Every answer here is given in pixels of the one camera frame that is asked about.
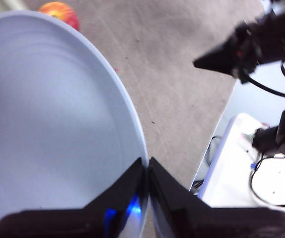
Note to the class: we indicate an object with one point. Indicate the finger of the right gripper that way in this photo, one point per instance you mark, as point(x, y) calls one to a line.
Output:
point(221, 58)

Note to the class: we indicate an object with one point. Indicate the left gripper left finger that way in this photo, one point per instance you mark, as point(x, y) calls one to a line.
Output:
point(95, 218)

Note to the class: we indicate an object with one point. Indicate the red apple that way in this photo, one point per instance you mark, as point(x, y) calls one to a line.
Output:
point(63, 12)

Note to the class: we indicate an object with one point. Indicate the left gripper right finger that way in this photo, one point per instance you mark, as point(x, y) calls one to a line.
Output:
point(194, 220)

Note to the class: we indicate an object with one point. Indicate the white platform with blue edge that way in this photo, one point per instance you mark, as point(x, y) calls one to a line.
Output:
point(234, 173)

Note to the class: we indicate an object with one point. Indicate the blue plate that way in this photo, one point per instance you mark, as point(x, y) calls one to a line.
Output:
point(53, 111)

